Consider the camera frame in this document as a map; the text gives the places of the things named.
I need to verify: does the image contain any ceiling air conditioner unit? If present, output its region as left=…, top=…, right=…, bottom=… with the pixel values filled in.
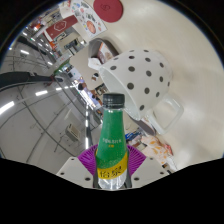
left=64, top=123, right=83, bottom=143

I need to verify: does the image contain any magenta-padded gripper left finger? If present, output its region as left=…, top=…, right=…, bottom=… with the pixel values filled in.
left=55, top=143, right=101, bottom=190

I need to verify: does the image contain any crumpled food wrapper bag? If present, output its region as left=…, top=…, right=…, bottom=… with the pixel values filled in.
left=138, top=133, right=175, bottom=168

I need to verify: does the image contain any white mug with dark dots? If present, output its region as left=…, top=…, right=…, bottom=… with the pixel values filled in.
left=88, top=49, right=185, bottom=136

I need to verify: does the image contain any flat round red coaster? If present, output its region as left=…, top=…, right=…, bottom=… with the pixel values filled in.
left=92, top=0, right=124, bottom=24

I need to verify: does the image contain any colourful printed flyer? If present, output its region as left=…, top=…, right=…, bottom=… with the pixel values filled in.
left=68, top=0, right=108, bottom=38

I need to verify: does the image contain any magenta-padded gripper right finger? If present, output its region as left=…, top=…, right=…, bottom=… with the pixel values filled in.
left=123, top=144, right=170, bottom=190

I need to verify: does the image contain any group of ceiling lights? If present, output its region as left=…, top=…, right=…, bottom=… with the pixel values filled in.
left=0, top=29, right=91, bottom=151

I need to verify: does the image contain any green drink bottle black cap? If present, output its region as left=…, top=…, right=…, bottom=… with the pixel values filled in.
left=94, top=93, right=129, bottom=191

